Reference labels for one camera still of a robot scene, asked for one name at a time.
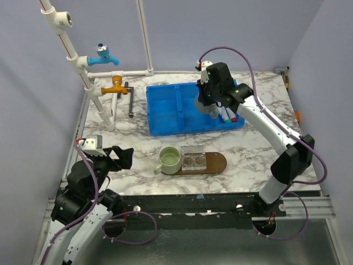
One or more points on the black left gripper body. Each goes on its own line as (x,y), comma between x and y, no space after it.
(103,165)

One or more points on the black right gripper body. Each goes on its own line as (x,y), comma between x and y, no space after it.
(208,95)

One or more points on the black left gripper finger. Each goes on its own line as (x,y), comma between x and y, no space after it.
(112,152)
(125,157)

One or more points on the grey ceramic mug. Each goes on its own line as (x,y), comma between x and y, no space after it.
(211,110)

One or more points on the light green ceramic mug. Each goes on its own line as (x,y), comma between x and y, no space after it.
(169,161)

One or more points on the blue plastic divided bin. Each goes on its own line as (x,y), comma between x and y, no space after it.
(171,111)

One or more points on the clear plastic square holder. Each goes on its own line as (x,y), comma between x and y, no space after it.
(193,158)

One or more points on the oval wooden tray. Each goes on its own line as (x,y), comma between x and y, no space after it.
(216,163)

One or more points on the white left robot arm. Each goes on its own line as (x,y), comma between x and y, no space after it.
(80,208)

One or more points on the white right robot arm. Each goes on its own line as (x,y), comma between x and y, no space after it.
(294,151)

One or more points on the black metal hex key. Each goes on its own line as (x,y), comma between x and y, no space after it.
(131,91)

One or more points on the yellow black tool at corner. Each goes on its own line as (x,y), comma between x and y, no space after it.
(284,73)

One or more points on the orange plastic faucet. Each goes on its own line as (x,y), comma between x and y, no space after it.
(116,88)

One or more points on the blue plastic faucet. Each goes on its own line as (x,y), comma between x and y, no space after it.
(104,56)

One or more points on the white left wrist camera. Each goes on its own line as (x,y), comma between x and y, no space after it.
(92,145)

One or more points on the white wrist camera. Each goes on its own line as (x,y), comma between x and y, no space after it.
(202,67)
(92,145)

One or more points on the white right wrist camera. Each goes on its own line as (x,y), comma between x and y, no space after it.
(202,67)

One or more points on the orange clamp on wall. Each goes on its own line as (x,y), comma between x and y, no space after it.
(297,116)

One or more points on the black metal base rail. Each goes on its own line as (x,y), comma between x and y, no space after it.
(195,211)

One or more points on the white PVC pipe frame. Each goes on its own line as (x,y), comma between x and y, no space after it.
(59,22)

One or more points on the aluminium extrusion rail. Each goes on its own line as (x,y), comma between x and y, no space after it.
(317,208)

